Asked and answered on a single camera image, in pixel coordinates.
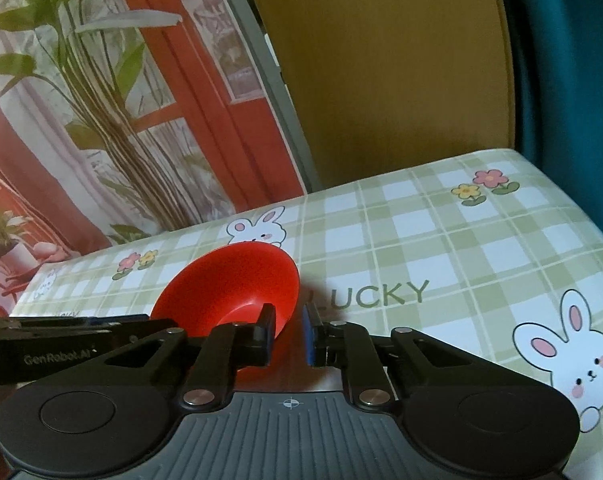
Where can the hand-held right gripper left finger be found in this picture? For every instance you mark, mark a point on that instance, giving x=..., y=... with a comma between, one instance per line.
x=264, y=340

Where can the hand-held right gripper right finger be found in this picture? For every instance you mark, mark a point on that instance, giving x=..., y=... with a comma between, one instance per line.
x=310, y=345

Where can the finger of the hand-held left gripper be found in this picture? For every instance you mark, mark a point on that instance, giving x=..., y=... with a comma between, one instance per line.
x=81, y=322

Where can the red plastic bowl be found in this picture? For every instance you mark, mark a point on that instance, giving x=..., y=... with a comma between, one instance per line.
x=231, y=280

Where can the green checked bunny tablecloth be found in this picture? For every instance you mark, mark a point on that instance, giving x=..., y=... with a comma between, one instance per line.
x=406, y=240

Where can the printed room scene backdrop cloth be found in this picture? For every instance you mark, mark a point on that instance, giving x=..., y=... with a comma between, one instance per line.
x=131, y=135

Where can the yellow wooden panel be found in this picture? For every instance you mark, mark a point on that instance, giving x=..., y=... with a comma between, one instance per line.
x=381, y=60

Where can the teal curtain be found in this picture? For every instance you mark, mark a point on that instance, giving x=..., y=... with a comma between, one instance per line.
x=571, y=85

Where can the grey metal frame strip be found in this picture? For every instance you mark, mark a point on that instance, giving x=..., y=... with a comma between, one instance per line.
x=276, y=85

